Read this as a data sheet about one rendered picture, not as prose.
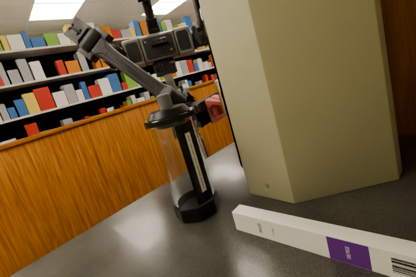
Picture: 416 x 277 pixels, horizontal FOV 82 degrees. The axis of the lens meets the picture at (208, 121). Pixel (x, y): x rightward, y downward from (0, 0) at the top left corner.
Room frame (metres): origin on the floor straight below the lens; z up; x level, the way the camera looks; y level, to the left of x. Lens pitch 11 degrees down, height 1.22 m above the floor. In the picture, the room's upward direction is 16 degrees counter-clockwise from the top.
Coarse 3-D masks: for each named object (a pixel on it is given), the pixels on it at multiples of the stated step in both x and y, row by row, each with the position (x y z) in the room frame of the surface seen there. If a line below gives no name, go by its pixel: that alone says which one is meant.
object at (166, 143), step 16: (160, 128) 0.46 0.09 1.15; (160, 144) 0.46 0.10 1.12; (176, 144) 0.45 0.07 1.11; (160, 160) 0.48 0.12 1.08; (176, 160) 0.45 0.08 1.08; (176, 176) 0.46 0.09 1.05; (208, 176) 0.48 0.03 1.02; (176, 192) 0.46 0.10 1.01; (192, 192) 0.45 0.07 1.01; (192, 208) 0.45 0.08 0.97
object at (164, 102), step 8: (160, 96) 0.49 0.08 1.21; (168, 96) 0.49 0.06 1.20; (160, 104) 0.49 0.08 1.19; (168, 104) 0.49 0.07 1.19; (176, 104) 0.52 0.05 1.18; (184, 104) 0.49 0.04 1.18; (152, 112) 0.50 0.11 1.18; (160, 112) 0.46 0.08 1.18; (168, 112) 0.46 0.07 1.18; (176, 112) 0.46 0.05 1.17; (152, 120) 0.47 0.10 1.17
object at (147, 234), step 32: (224, 160) 0.75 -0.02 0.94; (160, 192) 0.65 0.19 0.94; (224, 192) 0.54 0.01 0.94; (352, 192) 0.41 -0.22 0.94; (384, 192) 0.38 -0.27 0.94; (96, 224) 0.56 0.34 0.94; (128, 224) 0.52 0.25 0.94; (160, 224) 0.48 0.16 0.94; (192, 224) 0.45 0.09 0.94; (224, 224) 0.42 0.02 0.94; (352, 224) 0.33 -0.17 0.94; (384, 224) 0.31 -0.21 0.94; (64, 256) 0.47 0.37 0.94; (96, 256) 0.43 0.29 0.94; (128, 256) 0.41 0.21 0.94; (160, 256) 0.38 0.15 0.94; (192, 256) 0.36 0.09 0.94; (224, 256) 0.34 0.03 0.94; (256, 256) 0.32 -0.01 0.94; (288, 256) 0.30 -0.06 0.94; (320, 256) 0.29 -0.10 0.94
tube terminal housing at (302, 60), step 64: (256, 0) 0.42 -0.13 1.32; (320, 0) 0.41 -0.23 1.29; (256, 64) 0.43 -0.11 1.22; (320, 64) 0.41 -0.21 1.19; (384, 64) 0.41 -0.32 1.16; (256, 128) 0.46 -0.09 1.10; (320, 128) 0.42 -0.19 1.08; (384, 128) 0.41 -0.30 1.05; (256, 192) 0.49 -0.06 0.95; (320, 192) 0.42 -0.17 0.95
